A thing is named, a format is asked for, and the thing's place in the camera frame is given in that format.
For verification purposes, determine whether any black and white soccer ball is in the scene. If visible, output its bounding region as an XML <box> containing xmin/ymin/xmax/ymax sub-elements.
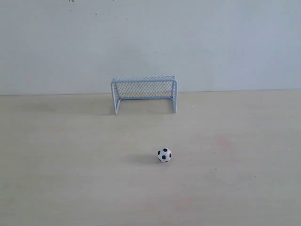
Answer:
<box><xmin>157</xmin><ymin>147</ymin><xmax>172</xmax><ymax>162</ymax></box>

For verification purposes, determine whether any white miniature soccer goal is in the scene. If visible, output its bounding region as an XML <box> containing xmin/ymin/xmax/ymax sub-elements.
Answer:
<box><xmin>111</xmin><ymin>76</ymin><xmax>178</xmax><ymax>114</ymax></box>

